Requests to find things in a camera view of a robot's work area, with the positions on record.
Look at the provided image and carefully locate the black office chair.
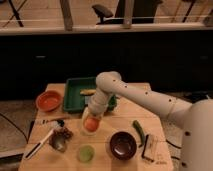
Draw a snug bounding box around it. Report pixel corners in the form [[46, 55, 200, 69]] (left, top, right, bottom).
[[92, 0, 162, 25]]

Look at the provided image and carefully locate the white paper cup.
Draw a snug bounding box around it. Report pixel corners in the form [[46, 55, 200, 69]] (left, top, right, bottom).
[[81, 108, 101, 136]]

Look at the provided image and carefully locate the dark brown bowl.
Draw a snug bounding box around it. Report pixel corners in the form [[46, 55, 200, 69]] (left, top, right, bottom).
[[109, 131, 137, 160]]

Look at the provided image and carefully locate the black handled fork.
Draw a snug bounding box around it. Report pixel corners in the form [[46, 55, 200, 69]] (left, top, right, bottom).
[[35, 116, 70, 125]]

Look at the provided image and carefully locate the metal measuring cup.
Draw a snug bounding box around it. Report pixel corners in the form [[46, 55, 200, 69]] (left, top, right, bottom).
[[49, 134, 66, 152]]

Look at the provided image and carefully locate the yellow corn piece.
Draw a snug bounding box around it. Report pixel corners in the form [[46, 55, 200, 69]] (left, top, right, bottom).
[[80, 89, 96, 96]]

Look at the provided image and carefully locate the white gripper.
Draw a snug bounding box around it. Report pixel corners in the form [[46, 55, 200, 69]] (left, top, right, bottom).
[[88, 90, 111, 116]]

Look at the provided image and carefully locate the black handled knife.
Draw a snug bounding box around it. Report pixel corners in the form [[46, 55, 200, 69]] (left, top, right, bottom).
[[25, 129, 54, 159]]

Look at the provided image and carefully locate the orange apple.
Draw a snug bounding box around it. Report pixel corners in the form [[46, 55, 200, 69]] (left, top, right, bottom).
[[84, 118, 99, 132]]

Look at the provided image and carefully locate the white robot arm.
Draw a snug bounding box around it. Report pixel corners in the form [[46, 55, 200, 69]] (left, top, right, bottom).
[[88, 71, 213, 171]]

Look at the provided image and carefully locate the brown pine cone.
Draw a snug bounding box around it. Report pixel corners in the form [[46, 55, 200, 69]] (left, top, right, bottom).
[[56, 127, 73, 140]]

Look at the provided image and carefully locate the orange bowl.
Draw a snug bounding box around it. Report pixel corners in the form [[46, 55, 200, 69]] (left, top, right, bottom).
[[35, 90, 62, 112]]

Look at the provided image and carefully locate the small green cup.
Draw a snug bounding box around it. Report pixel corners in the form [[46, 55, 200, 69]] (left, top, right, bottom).
[[77, 145, 95, 162]]

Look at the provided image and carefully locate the green plastic tray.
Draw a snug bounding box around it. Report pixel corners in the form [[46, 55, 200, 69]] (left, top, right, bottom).
[[62, 77, 118, 114]]

